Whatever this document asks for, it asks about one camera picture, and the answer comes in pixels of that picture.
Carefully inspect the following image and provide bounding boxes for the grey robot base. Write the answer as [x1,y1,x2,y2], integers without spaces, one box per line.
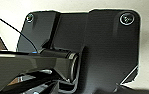
[16,9,141,94]

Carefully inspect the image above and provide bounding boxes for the round silver base bolt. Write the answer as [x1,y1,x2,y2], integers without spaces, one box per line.
[119,11,136,26]
[25,13,35,23]

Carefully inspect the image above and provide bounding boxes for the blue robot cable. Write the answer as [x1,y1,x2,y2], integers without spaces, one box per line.
[0,11,38,54]

